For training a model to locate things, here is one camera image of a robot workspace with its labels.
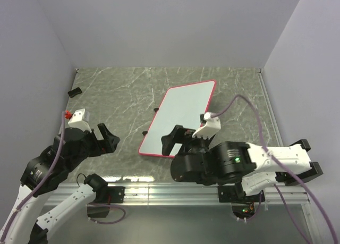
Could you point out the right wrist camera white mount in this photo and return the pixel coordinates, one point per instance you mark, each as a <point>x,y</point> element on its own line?
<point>209,126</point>

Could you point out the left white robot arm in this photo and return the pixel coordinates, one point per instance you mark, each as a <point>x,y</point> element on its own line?
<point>42,177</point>

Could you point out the pink framed whiteboard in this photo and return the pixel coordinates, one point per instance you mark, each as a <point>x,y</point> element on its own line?
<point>180,105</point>

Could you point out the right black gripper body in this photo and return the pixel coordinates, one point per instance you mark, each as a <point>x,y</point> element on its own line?
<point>191,145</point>

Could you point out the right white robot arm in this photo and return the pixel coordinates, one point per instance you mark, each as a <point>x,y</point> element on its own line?
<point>246,166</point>

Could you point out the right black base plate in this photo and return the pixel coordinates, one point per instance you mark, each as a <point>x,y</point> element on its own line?
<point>231,194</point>

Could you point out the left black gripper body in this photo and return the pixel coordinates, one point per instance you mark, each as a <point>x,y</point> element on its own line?
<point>92,146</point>

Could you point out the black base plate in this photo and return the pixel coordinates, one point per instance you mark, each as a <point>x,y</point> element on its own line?
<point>110,195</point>
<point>231,194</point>

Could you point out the left wrist camera red cap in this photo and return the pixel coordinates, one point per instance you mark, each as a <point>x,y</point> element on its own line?
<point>79,119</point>

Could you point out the aluminium mounting rail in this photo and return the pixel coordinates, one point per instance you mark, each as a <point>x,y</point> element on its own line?
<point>182,194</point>

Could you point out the yellow bone-shaped eraser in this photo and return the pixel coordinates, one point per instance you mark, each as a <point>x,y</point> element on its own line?
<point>76,91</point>

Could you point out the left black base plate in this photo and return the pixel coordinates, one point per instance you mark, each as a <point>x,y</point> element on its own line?
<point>110,195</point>

